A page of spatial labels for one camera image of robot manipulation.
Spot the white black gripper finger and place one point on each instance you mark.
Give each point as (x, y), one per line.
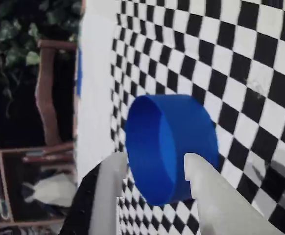
(105, 195)

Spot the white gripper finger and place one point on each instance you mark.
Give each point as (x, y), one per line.
(218, 208)

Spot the blue round box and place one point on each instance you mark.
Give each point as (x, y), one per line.
(191, 127)

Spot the low-poly penguin figure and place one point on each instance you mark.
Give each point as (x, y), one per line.
(52, 191)

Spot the red book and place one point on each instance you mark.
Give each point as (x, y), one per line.
(47, 159)

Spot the blue book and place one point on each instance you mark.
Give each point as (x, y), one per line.
(34, 153)

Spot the white table cover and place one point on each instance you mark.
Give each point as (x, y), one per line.
(93, 73)

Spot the blue tape strip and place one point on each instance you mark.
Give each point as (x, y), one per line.
(79, 73)

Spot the black white checkerboard mat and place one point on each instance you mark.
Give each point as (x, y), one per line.
(255, 73)

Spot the green leafy plant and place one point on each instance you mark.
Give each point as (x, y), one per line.
(10, 29)

